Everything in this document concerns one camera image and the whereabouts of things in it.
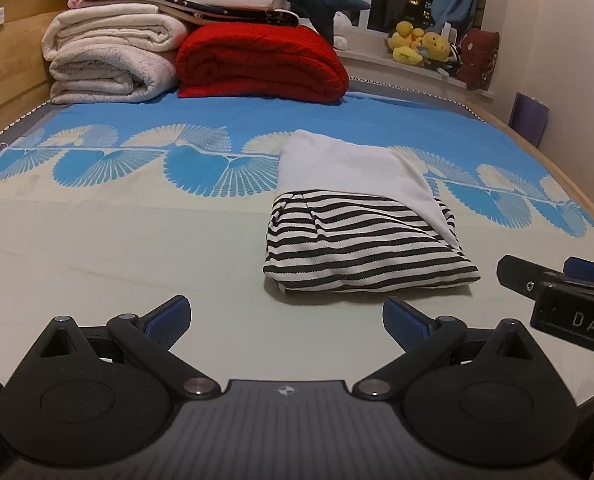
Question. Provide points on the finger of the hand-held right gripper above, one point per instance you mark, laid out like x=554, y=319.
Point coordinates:
x=589, y=271
x=519, y=277

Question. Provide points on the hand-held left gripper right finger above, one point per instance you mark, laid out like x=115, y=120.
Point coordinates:
x=402, y=317

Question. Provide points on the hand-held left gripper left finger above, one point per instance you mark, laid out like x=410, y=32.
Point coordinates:
x=169, y=317

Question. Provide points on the striped and white kids top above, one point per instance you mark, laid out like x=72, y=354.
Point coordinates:
x=357, y=240

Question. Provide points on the blue and cream bed sheet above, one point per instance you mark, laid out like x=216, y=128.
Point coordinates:
x=127, y=240

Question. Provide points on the purple box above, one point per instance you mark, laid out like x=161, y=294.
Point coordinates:
x=529, y=120

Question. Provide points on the dark red pillow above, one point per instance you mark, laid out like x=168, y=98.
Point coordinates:
x=478, y=57

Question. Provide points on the striped plush toy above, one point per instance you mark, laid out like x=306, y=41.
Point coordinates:
x=454, y=62

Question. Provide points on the yellow round plush toy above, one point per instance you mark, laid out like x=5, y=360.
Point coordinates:
x=436, y=47

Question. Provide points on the cream textured folded blanket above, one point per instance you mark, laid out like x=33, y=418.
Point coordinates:
x=112, y=77

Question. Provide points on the small white object on sill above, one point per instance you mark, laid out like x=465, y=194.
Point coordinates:
x=451, y=32

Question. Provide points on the white window sill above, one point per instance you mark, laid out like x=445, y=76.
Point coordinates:
x=377, y=60

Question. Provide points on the yellow duck plush toy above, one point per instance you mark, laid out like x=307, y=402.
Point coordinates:
x=406, y=42

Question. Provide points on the red folded blanket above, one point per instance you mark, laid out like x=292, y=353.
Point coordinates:
x=262, y=62

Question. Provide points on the wooden bed side panel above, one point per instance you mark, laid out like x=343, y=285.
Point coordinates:
x=12, y=75

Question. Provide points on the white plush toy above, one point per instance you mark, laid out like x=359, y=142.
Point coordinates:
x=343, y=30

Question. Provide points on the navy-trimmed folded mat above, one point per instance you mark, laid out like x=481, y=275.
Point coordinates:
x=227, y=10

